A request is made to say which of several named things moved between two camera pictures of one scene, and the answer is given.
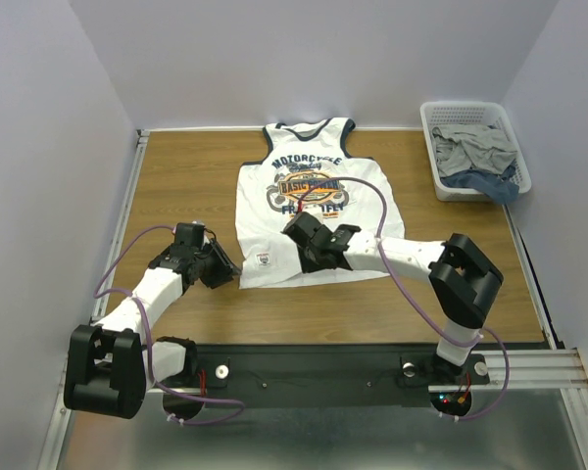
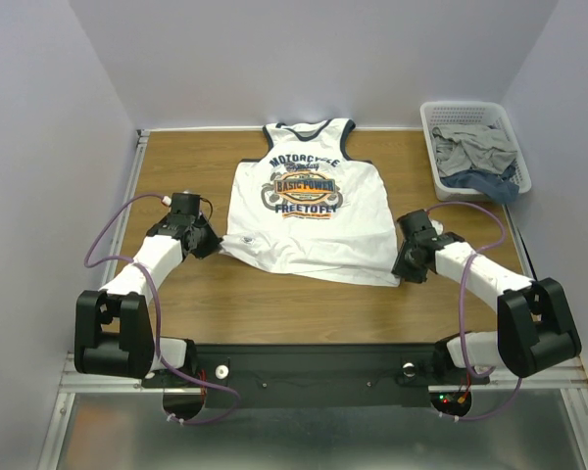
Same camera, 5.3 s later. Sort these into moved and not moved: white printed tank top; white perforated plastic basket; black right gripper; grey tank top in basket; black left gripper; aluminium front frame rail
Moved: black right gripper; black left gripper
Not moved: white perforated plastic basket; grey tank top in basket; aluminium front frame rail; white printed tank top
